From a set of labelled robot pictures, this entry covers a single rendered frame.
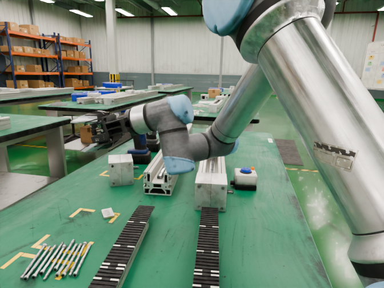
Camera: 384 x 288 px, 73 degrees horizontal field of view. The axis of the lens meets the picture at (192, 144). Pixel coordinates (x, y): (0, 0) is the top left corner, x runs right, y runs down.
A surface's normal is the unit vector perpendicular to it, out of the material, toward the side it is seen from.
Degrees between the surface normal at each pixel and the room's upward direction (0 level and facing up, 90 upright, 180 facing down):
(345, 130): 69
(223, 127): 106
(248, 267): 0
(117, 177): 90
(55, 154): 90
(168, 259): 0
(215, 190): 90
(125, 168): 90
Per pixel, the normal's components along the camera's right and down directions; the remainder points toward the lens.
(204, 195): -0.09, 0.26
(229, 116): -0.65, 0.42
